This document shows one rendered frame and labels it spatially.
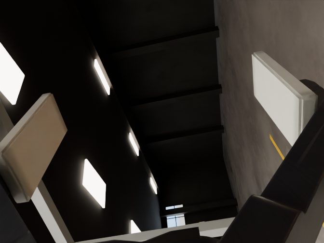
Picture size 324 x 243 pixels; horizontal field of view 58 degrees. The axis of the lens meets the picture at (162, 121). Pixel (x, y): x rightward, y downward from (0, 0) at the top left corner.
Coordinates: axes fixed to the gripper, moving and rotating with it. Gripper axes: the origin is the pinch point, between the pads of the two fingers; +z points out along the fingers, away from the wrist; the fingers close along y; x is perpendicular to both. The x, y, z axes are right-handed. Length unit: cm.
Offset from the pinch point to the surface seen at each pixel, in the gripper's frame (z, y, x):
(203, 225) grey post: 206, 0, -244
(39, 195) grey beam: 200, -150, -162
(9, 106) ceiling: 354, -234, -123
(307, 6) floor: 337, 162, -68
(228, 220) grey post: 207, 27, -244
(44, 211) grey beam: 200, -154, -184
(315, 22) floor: 317, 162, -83
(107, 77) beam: 847, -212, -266
